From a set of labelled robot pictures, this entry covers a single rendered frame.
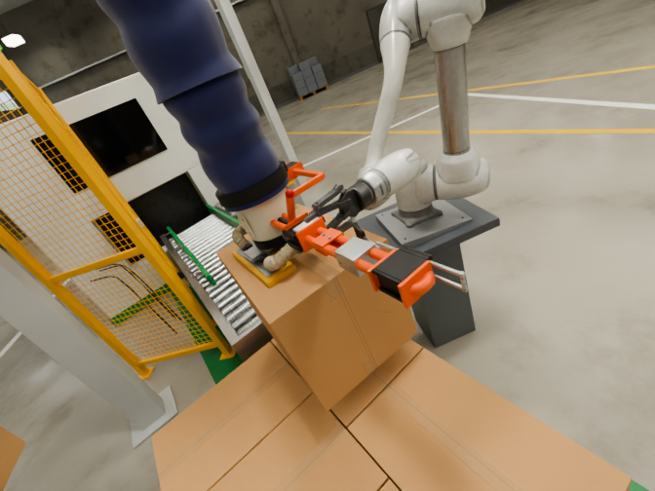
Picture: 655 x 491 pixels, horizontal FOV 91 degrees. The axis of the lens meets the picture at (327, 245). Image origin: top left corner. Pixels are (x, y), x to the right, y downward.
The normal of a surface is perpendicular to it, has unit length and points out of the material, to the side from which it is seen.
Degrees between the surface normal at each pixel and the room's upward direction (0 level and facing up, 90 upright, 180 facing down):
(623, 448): 0
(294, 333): 90
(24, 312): 90
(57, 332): 90
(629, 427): 0
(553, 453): 0
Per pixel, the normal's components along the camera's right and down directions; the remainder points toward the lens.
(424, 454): -0.35, -0.79
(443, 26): -0.28, 0.71
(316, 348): 0.50, 0.28
